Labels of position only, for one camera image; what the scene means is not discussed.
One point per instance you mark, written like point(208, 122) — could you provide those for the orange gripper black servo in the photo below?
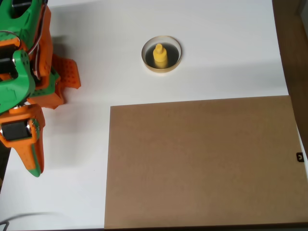
point(15, 132)

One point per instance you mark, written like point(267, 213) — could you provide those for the small yellow plastic peg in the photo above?
point(159, 56)

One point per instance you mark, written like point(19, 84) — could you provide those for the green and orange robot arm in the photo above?
point(16, 26)

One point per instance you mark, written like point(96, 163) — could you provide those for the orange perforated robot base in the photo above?
point(68, 72)

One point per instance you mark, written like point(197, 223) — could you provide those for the round dish with gold rim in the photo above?
point(161, 55)

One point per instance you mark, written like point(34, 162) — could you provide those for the brown fibreboard panel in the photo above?
point(202, 163)

